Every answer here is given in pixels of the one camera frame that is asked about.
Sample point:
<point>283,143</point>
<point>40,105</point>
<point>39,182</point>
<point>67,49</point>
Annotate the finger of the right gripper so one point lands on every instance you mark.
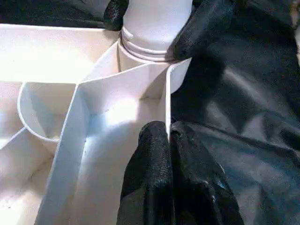
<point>116,13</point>
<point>206,26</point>

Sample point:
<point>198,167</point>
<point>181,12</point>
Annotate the white plastic table leg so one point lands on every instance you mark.
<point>154,23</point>

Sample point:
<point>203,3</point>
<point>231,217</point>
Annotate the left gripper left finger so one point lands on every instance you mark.
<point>150,183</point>

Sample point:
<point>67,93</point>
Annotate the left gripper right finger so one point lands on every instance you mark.
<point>201,187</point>

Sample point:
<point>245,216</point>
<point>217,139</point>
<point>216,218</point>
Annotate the black plastic mat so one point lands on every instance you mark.
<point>253,140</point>

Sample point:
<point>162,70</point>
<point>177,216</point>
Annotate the white plastic table top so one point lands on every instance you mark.
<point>47,56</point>

